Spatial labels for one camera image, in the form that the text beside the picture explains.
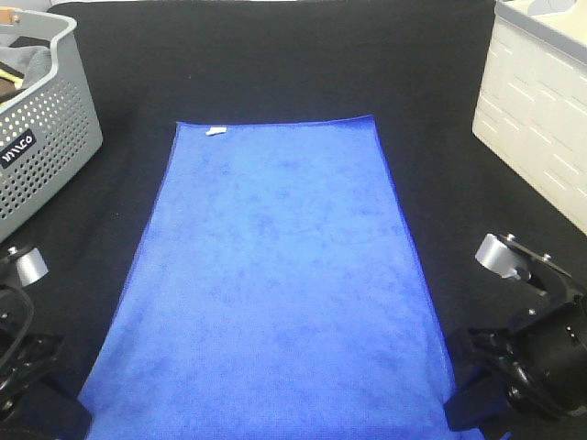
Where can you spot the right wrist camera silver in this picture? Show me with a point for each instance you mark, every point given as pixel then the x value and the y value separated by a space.
pixel 494 255

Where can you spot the white plastic storage bin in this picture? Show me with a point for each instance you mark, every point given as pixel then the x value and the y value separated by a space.
pixel 531 109

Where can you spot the blue microfiber towel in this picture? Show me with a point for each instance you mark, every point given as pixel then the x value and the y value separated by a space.
pixel 275 294

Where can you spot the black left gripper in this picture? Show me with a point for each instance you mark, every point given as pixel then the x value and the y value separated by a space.
pixel 34 406

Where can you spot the grey towel in basket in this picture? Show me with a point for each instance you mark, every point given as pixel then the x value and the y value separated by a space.
pixel 24 66

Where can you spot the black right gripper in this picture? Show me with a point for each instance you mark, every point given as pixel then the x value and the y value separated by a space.
pixel 542 364

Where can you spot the grey perforated plastic basket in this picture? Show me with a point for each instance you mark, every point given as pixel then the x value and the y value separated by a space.
pixel 49 131

